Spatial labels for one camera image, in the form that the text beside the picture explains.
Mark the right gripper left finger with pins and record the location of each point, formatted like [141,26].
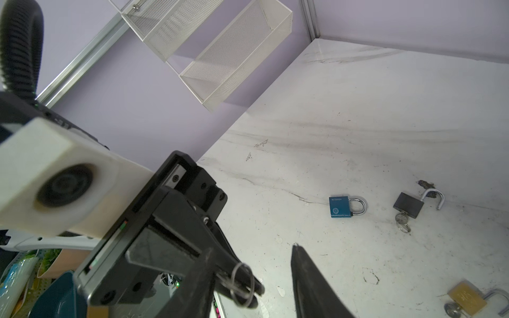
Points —
[194,297]

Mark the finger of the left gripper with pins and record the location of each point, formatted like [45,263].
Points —
[175,237]

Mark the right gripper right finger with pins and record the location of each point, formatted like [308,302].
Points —
[313,296]

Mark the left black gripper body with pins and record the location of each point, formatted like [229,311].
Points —
[106,277]

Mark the blue padlock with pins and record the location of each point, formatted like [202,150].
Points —
[340,207]

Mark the black padlock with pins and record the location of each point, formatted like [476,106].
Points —
[412,206]

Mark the brass padlock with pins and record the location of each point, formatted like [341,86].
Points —
[472,300]

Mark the upper white mesh shelf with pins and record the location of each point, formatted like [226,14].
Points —
[165,25]

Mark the white mesh shelf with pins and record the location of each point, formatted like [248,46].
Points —
[165,25]
[237,51]

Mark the lower white mesh shelf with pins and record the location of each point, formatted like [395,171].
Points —
[237,51]

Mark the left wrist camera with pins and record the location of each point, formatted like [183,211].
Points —
[55,180]

